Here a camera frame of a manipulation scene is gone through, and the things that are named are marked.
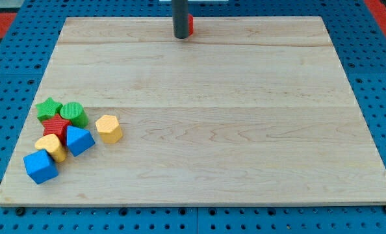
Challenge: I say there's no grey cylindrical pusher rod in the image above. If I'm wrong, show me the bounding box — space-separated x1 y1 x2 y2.
172 0 189 39

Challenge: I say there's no blue triangle block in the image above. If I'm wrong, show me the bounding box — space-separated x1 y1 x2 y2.
66 125 95 157

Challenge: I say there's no green star block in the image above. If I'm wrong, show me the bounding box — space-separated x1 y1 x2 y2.
36 97 63 122

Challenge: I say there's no yellow heart block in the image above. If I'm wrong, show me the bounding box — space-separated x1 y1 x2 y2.
34 134 67 163

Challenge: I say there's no green cylinder block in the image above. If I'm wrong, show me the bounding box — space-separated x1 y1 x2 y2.
60 102 89 128

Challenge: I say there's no yellow hexagon block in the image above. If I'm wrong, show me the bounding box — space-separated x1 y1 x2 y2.
95 115 123 144

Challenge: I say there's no light wooden board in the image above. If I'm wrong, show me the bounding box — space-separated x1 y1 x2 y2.
0 16 386 207

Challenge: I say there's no red star block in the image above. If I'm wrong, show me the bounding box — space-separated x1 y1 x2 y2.
42 114 71 145

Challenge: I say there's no blue cube block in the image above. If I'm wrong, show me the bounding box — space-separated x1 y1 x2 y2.
23 149 58 185

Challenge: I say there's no red circle block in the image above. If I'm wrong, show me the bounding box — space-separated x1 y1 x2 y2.
188 14 194 36

